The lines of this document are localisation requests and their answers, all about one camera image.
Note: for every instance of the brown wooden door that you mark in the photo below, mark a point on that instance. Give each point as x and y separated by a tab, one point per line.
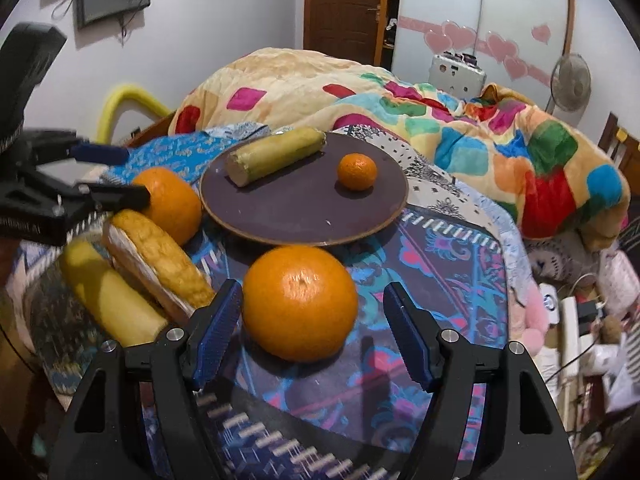
342	5

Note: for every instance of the colourful patchwork blanket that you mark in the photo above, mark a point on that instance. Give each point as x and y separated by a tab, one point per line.
450	140

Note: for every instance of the yellow banana piece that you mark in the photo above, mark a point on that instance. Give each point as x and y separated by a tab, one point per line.
112	300

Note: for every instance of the pomelo wedge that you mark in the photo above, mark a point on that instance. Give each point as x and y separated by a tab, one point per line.
160	255

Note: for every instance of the wardrobe with heart stickers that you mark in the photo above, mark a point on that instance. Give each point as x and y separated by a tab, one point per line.
480	5

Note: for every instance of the blue patterned bedsheet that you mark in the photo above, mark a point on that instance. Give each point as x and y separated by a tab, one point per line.
440	270

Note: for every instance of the pink plush toy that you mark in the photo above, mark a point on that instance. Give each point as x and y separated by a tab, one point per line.
531	320

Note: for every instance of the white metal case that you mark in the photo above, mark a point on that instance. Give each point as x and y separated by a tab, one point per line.
457	76

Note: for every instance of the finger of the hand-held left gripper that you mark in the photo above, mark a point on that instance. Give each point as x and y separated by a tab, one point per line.
122	197
100	153

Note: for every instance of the standing fan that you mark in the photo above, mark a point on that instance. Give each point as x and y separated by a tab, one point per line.
570	80

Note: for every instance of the round dark plate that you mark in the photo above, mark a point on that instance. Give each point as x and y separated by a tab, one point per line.
295	215

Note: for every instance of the white power strip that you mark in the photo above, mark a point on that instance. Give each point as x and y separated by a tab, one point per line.
575	330

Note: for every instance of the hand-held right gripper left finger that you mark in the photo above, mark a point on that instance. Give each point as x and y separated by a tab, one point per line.
220	332

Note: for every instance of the wooden bed headboard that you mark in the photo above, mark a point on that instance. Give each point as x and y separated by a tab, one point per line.
622	147

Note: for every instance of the medium orange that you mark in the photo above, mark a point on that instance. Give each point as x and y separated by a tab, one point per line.
172	205

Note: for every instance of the yellow foam tube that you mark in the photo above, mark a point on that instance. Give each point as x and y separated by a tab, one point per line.
117	97

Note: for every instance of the large orange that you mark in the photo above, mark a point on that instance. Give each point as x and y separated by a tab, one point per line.
299	305

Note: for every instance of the small tangerine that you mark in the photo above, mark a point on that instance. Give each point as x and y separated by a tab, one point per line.
357	172

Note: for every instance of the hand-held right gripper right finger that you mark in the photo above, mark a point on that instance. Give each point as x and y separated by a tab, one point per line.
407	335

